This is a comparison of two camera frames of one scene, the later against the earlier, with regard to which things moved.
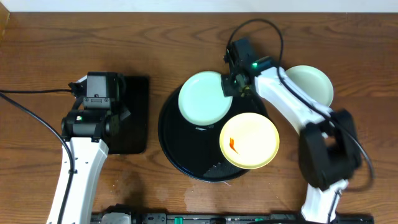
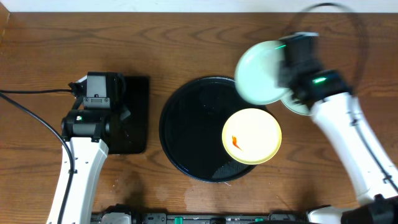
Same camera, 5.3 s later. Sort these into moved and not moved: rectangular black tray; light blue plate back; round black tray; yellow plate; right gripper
Moved: light blue plate back; yellow plate; right gripper
Not moved: round black tray; rectangular black tray
